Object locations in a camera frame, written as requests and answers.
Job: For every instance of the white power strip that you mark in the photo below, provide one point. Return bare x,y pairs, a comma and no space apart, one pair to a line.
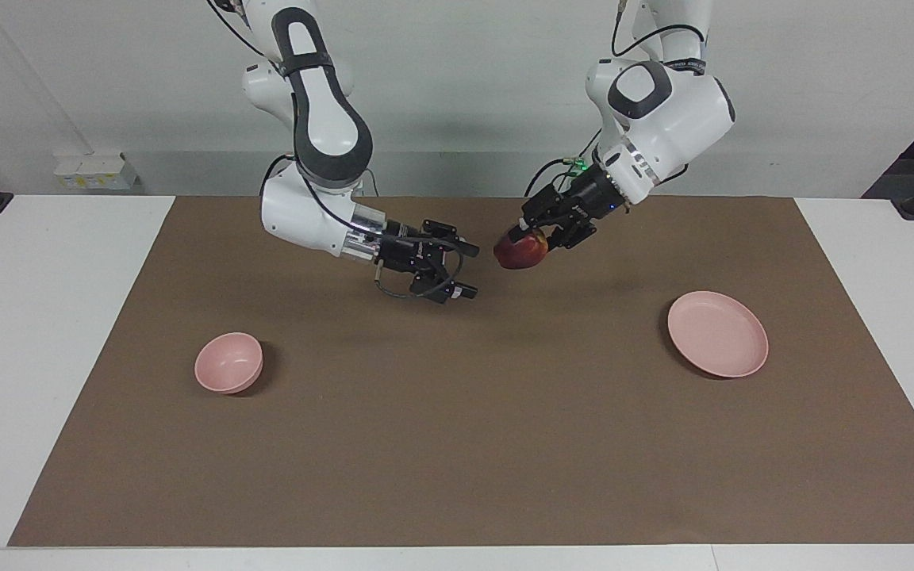
96,170

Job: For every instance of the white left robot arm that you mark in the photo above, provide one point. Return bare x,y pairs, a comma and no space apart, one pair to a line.
679,111

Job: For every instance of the pink plate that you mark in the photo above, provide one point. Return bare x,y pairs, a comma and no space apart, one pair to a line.
719,333

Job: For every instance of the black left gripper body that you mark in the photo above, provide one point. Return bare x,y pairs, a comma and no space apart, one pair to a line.
592,198

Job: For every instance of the red apple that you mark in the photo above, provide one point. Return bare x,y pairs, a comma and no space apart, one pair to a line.
520,252

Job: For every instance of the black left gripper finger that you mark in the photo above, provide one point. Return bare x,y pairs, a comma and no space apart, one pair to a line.
572,236
544,210

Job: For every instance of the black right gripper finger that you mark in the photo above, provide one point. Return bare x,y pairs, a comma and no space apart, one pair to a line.
449,238
453,291

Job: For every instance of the pink bowl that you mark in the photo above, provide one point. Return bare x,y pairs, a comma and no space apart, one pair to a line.
227,365

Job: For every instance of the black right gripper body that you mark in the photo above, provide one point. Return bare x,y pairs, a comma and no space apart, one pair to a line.
409,252

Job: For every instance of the brown table mat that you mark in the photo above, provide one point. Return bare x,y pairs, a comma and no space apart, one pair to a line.
457,396

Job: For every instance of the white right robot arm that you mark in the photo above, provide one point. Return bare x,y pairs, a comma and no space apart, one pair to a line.
298,214

